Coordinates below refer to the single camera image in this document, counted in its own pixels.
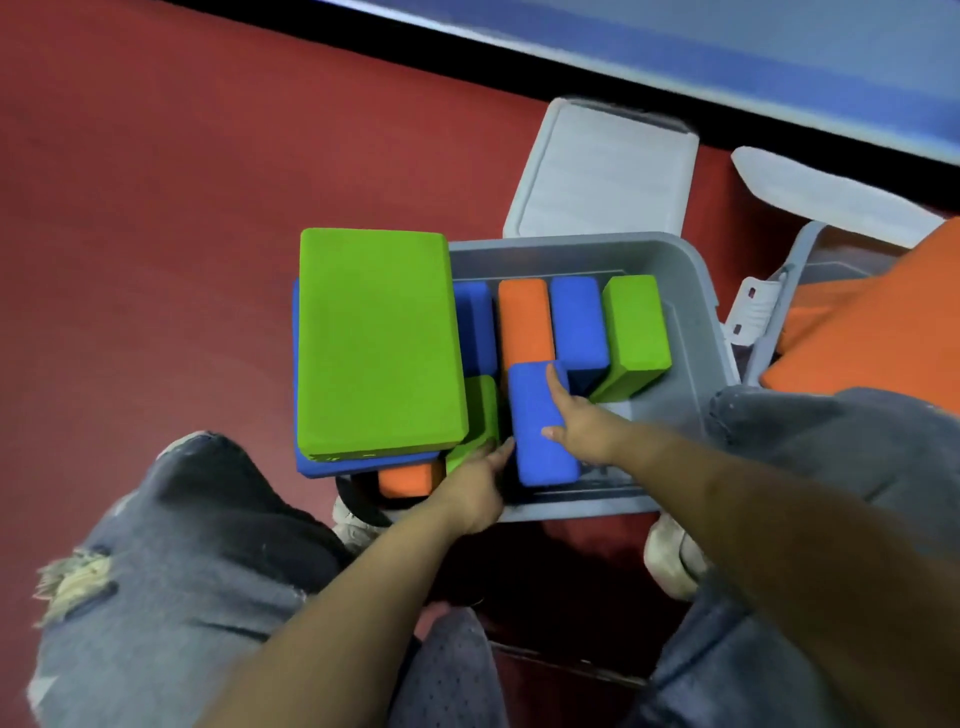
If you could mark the person's right thumb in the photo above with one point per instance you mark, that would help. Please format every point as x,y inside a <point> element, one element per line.
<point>555,433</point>

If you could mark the large blue foam block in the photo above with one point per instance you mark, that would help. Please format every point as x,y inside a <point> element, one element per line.
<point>330,463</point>

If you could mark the person's left fingers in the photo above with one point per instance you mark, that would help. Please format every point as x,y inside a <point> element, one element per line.
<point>495,454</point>

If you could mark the grey plastic bin lid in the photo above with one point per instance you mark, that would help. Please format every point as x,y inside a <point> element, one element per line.
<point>600,169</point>
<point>825,195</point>

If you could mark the large green foam block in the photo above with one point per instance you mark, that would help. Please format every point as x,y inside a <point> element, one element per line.
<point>379,337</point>

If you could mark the person's left forearm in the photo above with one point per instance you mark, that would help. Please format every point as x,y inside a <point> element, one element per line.
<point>352,622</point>

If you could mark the person's right hand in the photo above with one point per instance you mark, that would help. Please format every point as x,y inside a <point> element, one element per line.
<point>592,435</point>

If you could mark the grey ripped jeans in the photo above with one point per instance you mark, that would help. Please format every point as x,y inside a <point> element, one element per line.
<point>187,540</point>

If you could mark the grey plastic storage bin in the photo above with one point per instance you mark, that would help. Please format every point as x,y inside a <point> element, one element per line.
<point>675,405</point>
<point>802,259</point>

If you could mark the person's left hand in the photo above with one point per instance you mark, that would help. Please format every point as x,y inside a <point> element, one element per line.
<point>469,499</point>

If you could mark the blue floor mat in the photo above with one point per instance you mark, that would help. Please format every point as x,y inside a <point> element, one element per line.
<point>750,52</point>

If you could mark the large orange foam block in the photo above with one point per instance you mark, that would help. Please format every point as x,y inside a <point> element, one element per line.
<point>885,330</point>

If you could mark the white shoe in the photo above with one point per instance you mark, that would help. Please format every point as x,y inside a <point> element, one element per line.
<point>671,559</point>
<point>356,529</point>

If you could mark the person's right forearm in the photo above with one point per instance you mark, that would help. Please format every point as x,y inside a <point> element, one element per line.
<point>772,540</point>

